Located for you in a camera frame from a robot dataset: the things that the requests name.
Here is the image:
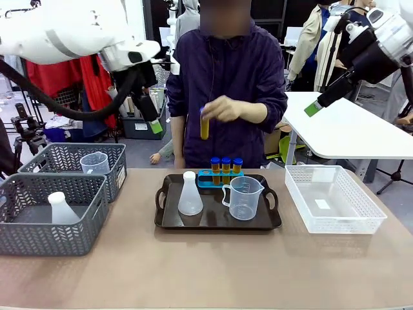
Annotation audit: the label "grey perforated plastic basket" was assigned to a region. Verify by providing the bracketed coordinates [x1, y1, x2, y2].
[17, 142, 128, 204]
[0, 172, 110, 257]

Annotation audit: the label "translucent plastic measuring cup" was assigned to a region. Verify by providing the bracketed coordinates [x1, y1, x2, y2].
[79, 151, 110, 176]
[221, 176, 266, 221]

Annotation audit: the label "white round-cornered table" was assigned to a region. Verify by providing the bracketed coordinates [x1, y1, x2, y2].
[283, 91, 413, 166]

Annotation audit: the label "red hanging garment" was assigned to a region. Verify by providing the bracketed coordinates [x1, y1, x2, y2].
[25, 55, 117, 129]

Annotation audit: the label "translucent plastic conical flask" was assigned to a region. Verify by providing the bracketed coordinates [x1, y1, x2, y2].
[178, 170, 205, 216]
[47, 191, 82, 225]

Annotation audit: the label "person in purple jacket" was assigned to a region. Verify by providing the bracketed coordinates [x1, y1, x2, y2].
[165, 0, 289, 169]

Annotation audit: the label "lime green chair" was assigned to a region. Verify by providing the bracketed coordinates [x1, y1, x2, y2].
[278, 135, 307, 163]

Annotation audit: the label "dark grey storage bin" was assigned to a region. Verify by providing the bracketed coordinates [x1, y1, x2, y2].
[120, 99, 168, 141]

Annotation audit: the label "dark brown serving tray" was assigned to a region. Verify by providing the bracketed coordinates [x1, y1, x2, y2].
[154, 173, 283, 231]

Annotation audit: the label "person's left forearm purple sleeve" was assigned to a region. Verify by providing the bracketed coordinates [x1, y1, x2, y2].
[256, 92, 289, 134]

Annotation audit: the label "mannequin in beige coat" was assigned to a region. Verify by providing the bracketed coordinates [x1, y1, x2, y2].
[287, 0, 334, 94]

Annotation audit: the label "black stand tripod legs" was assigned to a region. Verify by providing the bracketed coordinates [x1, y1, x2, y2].
[376, 159, 413, 195]

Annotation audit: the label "grey hooded mannequin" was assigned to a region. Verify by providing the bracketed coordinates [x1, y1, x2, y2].
[174, 0, 201, 48]

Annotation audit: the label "black camera tripod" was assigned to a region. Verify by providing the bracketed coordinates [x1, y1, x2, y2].
[10, 103, 48, 166]

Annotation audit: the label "white perforated plastic basket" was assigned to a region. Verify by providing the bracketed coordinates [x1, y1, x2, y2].
[284, 164, 388, 234]

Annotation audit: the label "black corrugated cable hose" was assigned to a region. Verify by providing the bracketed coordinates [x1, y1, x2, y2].
[0, 59, 143, 123]

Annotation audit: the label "brown cardboard box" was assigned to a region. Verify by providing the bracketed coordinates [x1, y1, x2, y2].
[263, 121, 293, 155]

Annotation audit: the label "blue test tube rack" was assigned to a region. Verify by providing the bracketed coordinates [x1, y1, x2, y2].
[197, 169, 248, 189]

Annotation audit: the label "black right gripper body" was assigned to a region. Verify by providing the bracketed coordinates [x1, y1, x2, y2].
[317, 68, 356, 109]

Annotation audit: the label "mannequin arm grey sleeve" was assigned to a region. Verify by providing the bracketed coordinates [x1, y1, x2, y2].
[149, 141, 176, 165]

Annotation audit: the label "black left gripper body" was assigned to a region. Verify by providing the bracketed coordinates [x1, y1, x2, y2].
[137, 93, 160, 123]

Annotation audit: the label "person's left hand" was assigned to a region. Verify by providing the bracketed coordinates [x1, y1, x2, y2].
[200, 95, 269, 125]

